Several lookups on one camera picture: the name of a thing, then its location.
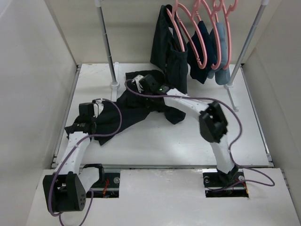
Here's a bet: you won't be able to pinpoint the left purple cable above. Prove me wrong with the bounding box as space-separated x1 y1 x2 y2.
48 98 123 226

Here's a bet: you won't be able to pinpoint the black trousers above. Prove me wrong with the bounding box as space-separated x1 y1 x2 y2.
64 69 186 146
150 4 188 94

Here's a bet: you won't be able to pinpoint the white rack foot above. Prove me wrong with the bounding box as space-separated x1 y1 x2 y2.
224 85 239 112
111 62 120 102

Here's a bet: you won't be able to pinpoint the right rack pole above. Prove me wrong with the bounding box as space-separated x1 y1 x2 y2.
227 0 269 87

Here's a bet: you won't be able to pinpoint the black trousers on hanger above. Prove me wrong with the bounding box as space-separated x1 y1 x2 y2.
150 4 188 94

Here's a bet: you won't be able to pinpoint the left white rack foot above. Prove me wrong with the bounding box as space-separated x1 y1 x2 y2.
111 62 120 102

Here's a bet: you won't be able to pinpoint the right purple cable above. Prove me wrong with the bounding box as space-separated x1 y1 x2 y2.
124 79 276 189

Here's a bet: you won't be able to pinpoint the right white rack foot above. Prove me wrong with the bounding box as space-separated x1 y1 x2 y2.
224 85 239 112

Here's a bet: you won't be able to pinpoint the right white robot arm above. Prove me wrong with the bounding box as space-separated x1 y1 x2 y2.
134 74 238 187

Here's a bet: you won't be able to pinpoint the purple cable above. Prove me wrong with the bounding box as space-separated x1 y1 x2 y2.
124 79 276 189
48 98 123 226

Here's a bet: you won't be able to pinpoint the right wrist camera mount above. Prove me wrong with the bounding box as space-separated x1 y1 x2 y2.
132 75 144 94

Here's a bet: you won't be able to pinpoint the pink hanger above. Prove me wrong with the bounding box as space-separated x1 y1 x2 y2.
167 0 186 52
174 0 207 69
199 0 238 70

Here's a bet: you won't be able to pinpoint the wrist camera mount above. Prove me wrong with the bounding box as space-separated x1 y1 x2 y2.
132 75 144 94
92 99 103 118

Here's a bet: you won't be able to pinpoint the light blue jeans on hanger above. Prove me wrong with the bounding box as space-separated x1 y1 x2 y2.
207 22 230 85

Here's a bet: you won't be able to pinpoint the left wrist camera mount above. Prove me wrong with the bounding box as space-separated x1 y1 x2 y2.
92 99 103 118

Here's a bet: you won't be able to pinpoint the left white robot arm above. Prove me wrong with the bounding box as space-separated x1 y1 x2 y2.
43 103 105 214

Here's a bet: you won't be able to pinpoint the navy trousers on hanger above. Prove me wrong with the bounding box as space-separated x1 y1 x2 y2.
187 20 217 84

